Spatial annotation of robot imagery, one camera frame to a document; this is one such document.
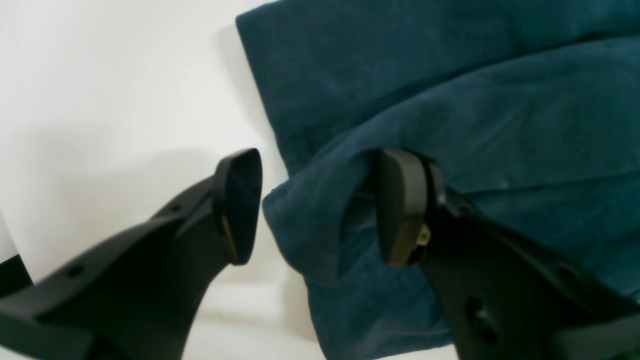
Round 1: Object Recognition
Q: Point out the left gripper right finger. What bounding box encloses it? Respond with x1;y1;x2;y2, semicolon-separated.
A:
375;148;640;360

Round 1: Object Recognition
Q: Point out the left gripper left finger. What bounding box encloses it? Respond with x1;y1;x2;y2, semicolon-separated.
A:
1;148;263;360

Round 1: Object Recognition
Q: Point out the dark blue t-shirt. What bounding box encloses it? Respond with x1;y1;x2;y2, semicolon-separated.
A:
236;0;640;360

